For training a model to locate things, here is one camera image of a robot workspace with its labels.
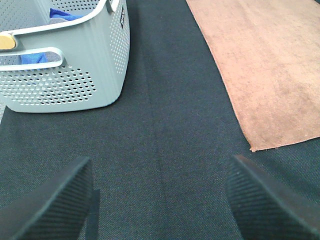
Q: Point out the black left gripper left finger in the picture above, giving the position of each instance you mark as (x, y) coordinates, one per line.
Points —
(58, 209)

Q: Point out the black table cloth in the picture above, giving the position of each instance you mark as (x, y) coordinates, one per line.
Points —
(161, 152)

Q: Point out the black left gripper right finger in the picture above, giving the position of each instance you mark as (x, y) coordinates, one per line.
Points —
(265, 209)

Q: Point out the grey perforated laundry basket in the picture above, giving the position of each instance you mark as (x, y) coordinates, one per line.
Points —
(93, 50)

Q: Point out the blue cloth in basket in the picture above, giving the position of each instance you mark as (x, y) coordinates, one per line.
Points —
(55, 16)

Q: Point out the brown towel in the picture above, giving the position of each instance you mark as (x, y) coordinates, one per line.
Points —
(268, 55)

